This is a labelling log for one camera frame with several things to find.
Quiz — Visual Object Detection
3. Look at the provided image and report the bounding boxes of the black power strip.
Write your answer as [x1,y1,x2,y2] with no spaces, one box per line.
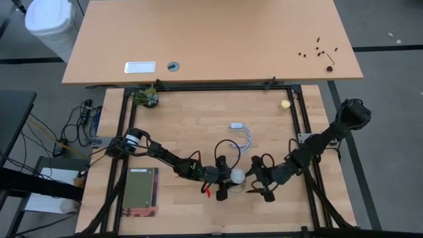
[81,99,94,124]

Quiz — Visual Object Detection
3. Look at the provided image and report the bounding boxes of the white trash bin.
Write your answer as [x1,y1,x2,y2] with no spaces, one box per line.
[24,0,80,63]

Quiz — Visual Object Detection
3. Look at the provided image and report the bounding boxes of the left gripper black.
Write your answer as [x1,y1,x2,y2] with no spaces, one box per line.
[202,155,239,202]

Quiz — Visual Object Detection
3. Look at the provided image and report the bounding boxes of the light wooden desk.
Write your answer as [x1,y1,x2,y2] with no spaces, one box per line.
[61,0,364,86]

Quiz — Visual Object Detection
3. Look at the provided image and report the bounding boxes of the white rectangular desk plate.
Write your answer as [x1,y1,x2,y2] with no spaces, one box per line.
[124,61,157,74]

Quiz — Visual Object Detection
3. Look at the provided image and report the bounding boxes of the white light bulb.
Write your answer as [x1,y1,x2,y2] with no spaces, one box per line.
[230,168,247,184]

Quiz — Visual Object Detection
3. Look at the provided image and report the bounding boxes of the black table leg beam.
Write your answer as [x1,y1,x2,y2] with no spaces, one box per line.
[0,167,83,202]

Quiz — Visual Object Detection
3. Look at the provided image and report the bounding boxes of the black aluminium table frame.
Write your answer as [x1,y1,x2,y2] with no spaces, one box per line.
[79,84,358,238]

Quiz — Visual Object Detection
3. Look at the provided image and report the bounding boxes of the white power cord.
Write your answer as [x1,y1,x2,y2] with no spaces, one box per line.
[227,122,254,169]

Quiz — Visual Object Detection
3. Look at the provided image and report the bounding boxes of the white low shelf board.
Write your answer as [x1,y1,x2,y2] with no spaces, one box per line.
[24,167,83,214]

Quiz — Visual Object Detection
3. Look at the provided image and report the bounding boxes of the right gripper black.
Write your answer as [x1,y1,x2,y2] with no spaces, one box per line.
[245,155,294,203]

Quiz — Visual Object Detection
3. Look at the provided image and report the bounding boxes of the green spiral notebook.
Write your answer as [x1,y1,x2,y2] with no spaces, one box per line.
[121,167,159,218]

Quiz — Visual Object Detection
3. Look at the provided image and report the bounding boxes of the black side table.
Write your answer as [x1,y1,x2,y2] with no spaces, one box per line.
[0,91,37,168]

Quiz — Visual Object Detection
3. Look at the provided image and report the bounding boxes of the potted succulent plant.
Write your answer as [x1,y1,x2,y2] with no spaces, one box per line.
[133,87,159,109]

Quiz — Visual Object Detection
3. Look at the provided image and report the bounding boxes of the black power adapter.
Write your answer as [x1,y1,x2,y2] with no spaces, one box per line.
[52,140,69,158]

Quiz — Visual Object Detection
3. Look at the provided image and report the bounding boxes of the black looped cable red tape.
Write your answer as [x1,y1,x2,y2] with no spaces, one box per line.
[200,138,243,199]

